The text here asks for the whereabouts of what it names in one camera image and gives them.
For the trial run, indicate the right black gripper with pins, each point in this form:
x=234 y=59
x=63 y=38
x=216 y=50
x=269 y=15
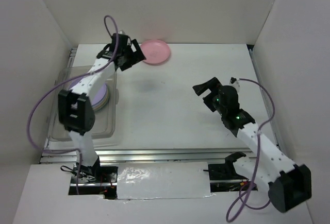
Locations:
x=212 y=84

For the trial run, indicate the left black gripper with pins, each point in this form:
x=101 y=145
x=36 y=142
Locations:
x=138 y=53

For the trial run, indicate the pink plastic plate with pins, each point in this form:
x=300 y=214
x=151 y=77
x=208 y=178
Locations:
x=155 y=51

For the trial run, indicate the purple plate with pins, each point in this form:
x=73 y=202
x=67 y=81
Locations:
x=75 y=82

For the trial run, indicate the cream plastic plate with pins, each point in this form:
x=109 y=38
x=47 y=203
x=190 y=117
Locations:
x=105 y=104

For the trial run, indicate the blue plastic plate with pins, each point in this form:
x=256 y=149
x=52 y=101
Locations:
x=100 y=99

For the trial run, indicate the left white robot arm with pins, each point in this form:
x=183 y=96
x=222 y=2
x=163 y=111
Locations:
x=74 y=105

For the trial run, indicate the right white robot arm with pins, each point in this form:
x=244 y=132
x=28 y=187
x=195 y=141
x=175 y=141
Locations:
x=286 y=183

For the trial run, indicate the clear plastic bin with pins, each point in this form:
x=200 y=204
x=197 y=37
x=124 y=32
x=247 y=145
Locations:
x=105 y=118

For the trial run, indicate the white foil-edged board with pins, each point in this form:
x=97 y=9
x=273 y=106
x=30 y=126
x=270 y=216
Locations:
x=175 y=180

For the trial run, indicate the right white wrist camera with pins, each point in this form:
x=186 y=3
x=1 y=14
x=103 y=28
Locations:
x=234 y=82

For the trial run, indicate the aluminium front rail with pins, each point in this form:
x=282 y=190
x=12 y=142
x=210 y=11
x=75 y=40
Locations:
x=163 y=155

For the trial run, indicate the aluminium rail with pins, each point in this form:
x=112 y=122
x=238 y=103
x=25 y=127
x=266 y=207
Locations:
x=264 y=95
x=163 y=155

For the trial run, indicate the aluminium right side rail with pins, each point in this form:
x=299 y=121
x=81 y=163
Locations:
x=264 y=95

